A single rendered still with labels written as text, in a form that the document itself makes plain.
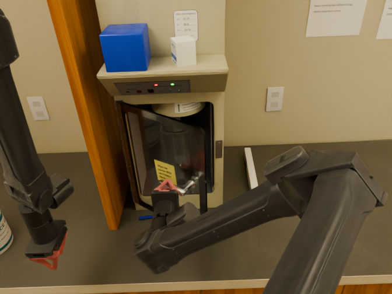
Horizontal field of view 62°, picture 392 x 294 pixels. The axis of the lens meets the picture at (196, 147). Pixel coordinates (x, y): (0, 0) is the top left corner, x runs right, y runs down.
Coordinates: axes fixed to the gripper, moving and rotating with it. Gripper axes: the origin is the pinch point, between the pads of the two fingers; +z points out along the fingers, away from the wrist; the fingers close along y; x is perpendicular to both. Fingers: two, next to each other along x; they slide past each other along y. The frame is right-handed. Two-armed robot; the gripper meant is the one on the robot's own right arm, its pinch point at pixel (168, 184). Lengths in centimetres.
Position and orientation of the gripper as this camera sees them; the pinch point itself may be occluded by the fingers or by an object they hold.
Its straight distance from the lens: 91.6
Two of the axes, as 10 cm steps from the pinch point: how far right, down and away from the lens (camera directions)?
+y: -0.4, -8.2, -5.7
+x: -10.0, 0.3, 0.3
